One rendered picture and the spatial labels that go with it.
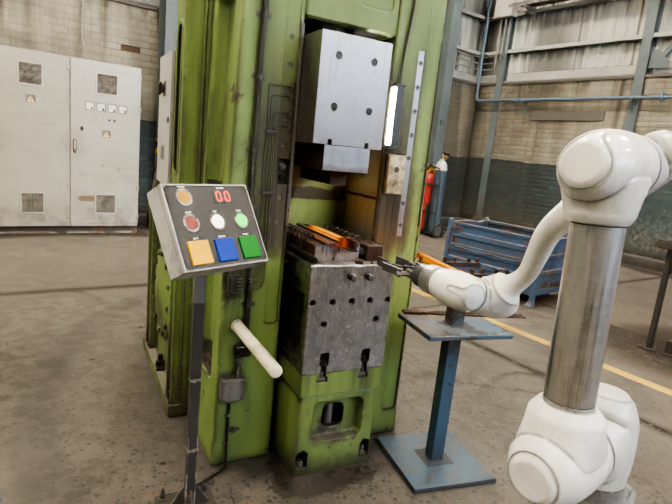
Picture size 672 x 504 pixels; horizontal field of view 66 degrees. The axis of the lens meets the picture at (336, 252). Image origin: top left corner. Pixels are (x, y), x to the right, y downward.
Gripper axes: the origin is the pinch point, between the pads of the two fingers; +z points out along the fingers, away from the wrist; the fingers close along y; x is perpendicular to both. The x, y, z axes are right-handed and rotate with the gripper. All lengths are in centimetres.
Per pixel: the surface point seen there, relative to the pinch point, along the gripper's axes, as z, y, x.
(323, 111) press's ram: 35, -14, 49
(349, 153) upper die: 35.0, -1.5, 34.5
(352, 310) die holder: 29.1, 4.1, -27.0
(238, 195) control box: 29, -46, 17
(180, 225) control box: 13, -68, 9
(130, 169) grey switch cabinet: 573, -23, -15
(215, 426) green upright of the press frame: 49, -43, -81
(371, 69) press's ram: 35, 4, 66
